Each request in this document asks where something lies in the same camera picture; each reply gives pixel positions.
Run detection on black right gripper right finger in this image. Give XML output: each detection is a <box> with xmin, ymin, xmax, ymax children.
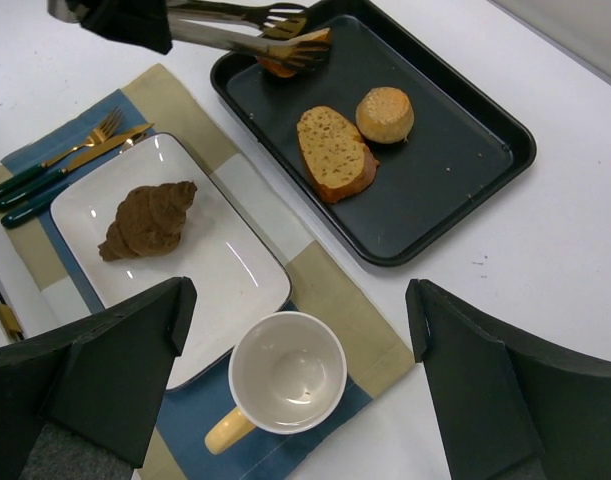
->
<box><xmin>406</xmin><ymin>279</ymin><xmax>611</xmax><ymax>479</ymax></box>

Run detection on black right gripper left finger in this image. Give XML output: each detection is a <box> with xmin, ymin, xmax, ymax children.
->
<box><xmin>0</xmin><ymin>277</ymin><xmax>197</xmax><ymax>479</ymax></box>

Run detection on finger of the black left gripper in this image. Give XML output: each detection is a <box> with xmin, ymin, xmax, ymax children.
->
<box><xmin>79</xmin><ymin>0</ymin><xmax>172</xmax><ymax>54</ymax></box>

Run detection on metal kitchen tongs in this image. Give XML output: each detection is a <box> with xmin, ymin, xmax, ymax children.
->
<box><xmin>47</xmin><ymin>1</ymin><xmax>307</xmax><ymax>61</ymax></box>

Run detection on brown croissant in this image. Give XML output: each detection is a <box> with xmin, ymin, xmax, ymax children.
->
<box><xmin>98</xmin><ymin>181</ymin><xmax>197</xmax><ymax>262</ymax></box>

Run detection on small bread slice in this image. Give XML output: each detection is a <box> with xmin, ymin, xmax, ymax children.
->
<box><xmin>256</xmin><ymin>27</ymin><xmax>332</xmax><ymax>79</ymax></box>

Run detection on seeded bread slice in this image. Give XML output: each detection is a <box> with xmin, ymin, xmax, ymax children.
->
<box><xmin>296</xmin><ymin>106</ymin><xmax>379</xmax><ymax>204</ymax></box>

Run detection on blue beige placemat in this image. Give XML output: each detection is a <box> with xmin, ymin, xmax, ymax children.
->
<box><xmin>0</xmin><ymin>65</ymin><xmax>414</xmax><ymax>479</ymax></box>

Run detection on white rectangular plate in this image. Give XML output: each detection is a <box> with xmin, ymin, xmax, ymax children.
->
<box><xmin>51</xmin><ymin>133</ymin><xmax>291</xmax><ymax>390</ymax></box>

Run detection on yellow white mug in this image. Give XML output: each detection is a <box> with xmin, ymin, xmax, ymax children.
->
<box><xmin>204</xmin><ymin>311</ymin><xmax>348</xmax><ymax>455</ymax></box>

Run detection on round yellow bun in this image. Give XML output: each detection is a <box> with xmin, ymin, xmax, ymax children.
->
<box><xmin>355</xmin><ymin>87</ymin><xmax>415</xmax><ymax>144</ymax></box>

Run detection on black baking tray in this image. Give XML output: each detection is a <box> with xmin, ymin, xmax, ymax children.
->
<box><xmin>211</xmin><ymin>1</ymin><xmax>536</xmax><ymax>267</ymax></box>

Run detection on gold fork green handle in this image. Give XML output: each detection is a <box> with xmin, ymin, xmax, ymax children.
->
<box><xmin>0</xmin><ymin>107</ymin><xmax>123</xmax><ymax>198</ymax></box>

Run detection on gold knife green handle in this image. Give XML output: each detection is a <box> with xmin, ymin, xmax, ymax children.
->
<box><xmin>0</xmin><ymin>123</ymin><xmax>153</xmax><ymax>211</ymax></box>

